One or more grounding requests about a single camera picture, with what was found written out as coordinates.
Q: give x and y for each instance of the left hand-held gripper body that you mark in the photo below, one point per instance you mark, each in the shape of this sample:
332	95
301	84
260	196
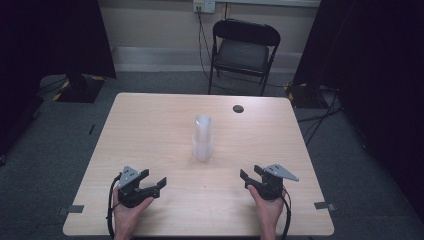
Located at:
129	195

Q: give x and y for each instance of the small black floor marker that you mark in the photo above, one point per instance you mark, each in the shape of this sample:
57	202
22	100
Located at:
91	129

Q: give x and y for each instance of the black folding chair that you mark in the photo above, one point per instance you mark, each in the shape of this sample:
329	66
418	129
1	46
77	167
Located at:
243	50

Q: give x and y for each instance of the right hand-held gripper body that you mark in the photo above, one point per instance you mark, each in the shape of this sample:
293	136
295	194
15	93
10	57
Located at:
271	188

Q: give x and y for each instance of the black stand base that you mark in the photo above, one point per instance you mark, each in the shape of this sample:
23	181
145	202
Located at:
80	88
305	96

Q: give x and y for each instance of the white wall socket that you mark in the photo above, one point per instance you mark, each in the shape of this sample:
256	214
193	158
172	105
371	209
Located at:
204	6

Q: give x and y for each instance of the grey tape strip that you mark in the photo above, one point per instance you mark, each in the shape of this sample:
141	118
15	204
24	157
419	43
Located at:
324	205
71	209

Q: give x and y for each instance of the person's left hand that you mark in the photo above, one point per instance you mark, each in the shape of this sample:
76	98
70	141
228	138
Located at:
128	215

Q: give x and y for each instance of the stack of clear plastic cups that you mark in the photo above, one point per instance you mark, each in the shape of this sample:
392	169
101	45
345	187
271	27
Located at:
202	140

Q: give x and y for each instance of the black curtain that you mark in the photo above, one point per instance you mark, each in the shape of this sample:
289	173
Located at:
376	83
50	43

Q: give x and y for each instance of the person's right hand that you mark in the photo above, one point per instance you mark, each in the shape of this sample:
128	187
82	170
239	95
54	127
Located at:
268	210

